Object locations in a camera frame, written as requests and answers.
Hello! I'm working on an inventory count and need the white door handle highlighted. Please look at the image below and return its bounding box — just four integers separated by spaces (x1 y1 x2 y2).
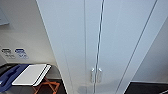
90 67 96 84
96 67 102 84

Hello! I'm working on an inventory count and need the white folding table top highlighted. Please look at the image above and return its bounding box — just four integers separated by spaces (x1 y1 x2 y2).
11 63 53 88

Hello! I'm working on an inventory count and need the blue plastic tray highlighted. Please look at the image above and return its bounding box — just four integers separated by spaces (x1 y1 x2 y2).
0 64 29 94

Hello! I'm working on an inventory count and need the white wall box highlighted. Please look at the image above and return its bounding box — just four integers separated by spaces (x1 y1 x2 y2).
0 8 9 27

